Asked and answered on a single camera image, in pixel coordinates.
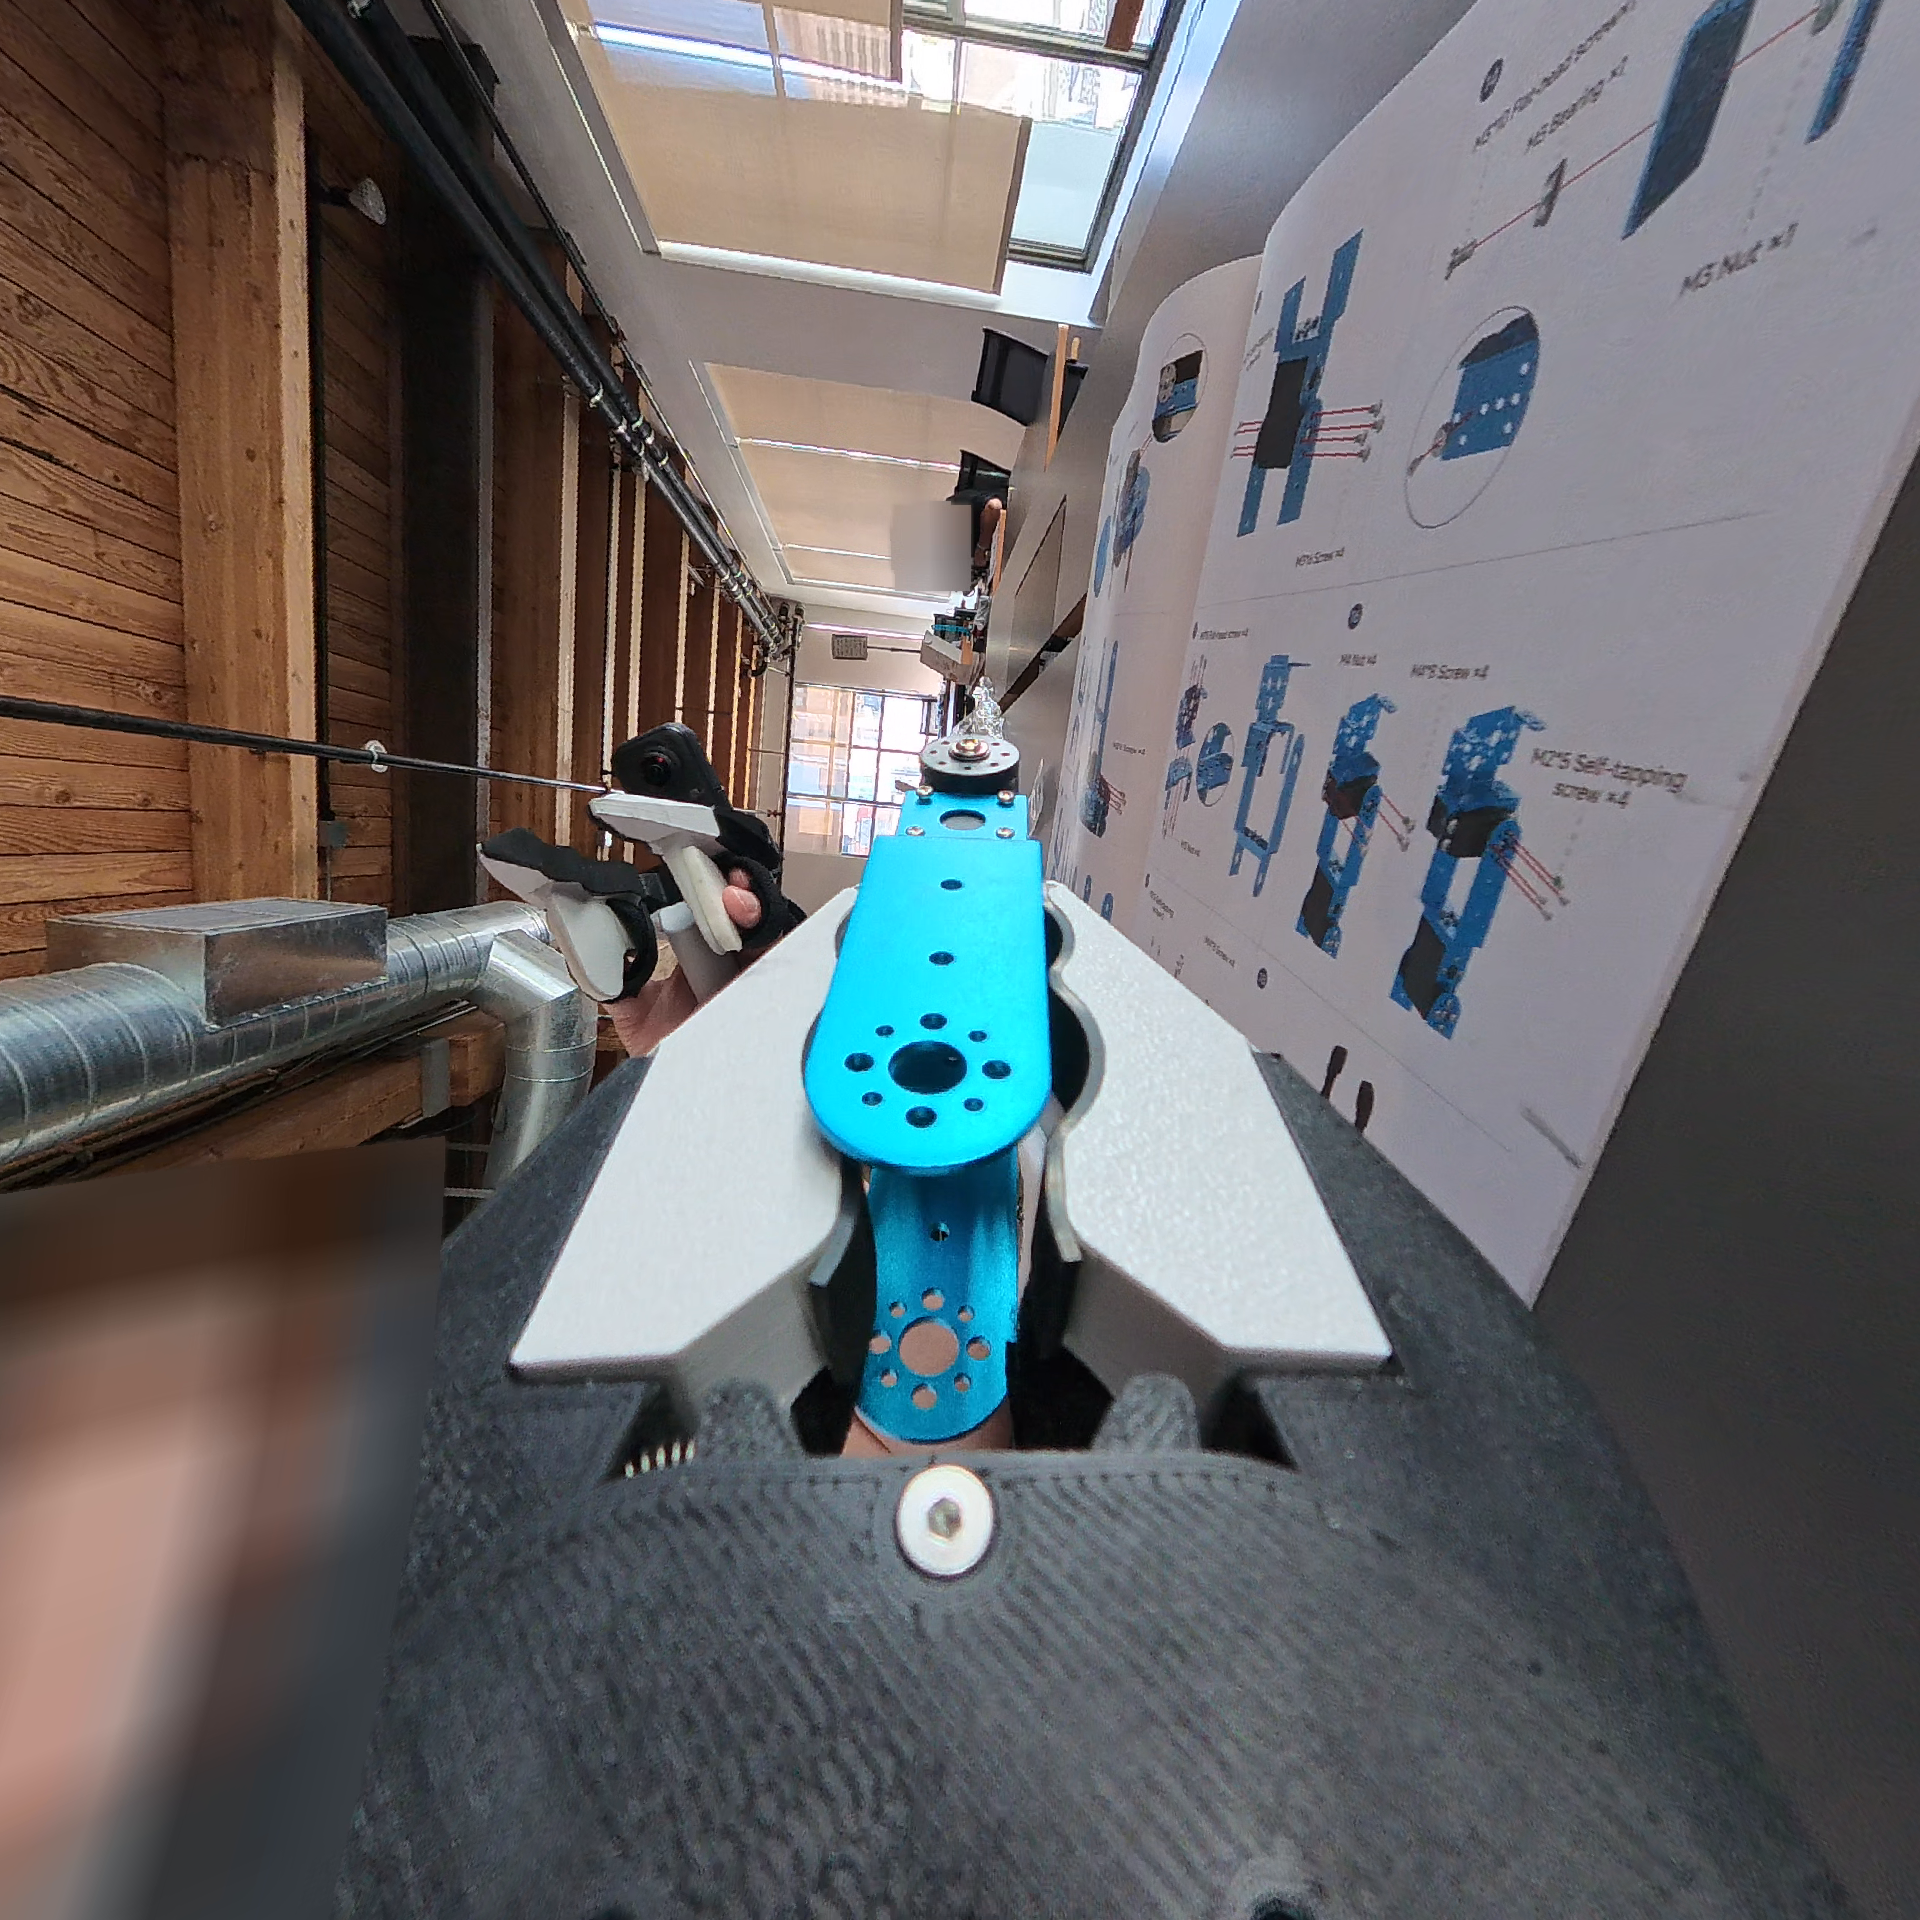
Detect silver ventilation duct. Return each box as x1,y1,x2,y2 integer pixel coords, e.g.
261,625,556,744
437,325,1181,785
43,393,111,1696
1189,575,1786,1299
0,895,602,1186

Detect person's left hand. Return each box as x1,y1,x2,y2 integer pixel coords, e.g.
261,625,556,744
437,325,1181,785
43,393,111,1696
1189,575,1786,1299
607,881,768,1058

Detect blue bracket servo assembly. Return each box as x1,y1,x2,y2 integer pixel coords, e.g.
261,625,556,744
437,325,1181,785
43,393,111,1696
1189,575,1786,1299
803,730,1056,1453

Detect black ceiling pipes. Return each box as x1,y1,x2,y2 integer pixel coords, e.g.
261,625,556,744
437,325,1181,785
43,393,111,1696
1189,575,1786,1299
286,0,799,655

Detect dark grey desk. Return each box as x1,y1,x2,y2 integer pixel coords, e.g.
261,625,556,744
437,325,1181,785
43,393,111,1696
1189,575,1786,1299
1036,0,1920,1920

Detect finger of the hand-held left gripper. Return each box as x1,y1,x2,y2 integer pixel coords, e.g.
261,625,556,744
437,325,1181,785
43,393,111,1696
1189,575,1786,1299
477,829,663,1003
589,791,725,847

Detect thin black conduit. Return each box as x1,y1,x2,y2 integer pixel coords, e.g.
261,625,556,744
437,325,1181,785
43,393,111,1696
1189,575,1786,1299
0,695,614,793

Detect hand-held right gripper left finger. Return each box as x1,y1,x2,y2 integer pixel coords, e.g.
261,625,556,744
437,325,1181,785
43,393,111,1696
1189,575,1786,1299
507,887,878,1392

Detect white assembly instruction sheet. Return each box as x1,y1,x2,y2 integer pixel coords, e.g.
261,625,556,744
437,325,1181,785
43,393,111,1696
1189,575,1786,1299
1046,255,1278,915
1140,0,1920,1306

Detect white roller blind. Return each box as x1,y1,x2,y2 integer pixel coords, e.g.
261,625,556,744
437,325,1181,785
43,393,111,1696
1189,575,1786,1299
570,0,1037,294
703,358,1022,587

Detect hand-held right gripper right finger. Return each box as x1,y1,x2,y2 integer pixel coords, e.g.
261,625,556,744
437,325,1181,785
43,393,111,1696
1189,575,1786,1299
1040,881,1400,1392

